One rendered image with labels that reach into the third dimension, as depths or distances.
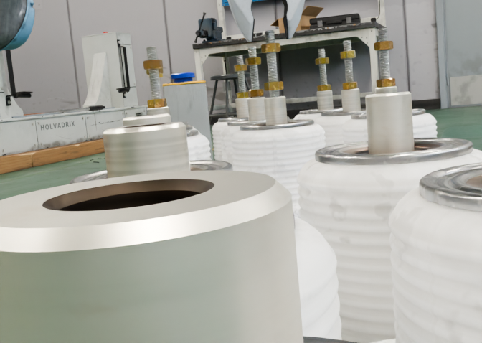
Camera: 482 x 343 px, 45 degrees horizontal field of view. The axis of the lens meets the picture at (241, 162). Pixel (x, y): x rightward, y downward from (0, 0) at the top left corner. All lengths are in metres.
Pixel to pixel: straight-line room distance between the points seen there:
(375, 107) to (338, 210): 0.06
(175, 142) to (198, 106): 0.81
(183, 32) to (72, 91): 1.55
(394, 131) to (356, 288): 0.08
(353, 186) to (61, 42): 6.84
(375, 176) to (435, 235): 0.10
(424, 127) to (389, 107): 0.32
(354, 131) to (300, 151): 0.07
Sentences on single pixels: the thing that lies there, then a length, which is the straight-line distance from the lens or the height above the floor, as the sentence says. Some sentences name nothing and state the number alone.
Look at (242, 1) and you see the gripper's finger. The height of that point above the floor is 0.38.
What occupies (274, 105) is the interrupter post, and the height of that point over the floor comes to 0.27.
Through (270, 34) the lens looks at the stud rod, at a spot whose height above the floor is 0.34.
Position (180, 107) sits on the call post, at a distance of 0.96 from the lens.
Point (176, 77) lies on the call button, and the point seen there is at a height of 0.32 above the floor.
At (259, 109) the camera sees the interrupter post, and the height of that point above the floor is 0.27.
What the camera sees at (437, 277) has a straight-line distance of 0.17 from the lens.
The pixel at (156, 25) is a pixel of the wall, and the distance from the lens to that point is 6.39.
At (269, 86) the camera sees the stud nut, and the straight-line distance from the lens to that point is 0.59.
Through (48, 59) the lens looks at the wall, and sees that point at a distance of 7.18.
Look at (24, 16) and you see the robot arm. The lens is 1.14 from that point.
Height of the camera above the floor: 0.29
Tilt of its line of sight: 7 degrees down
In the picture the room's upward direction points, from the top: 5 degrees counter-clockwise
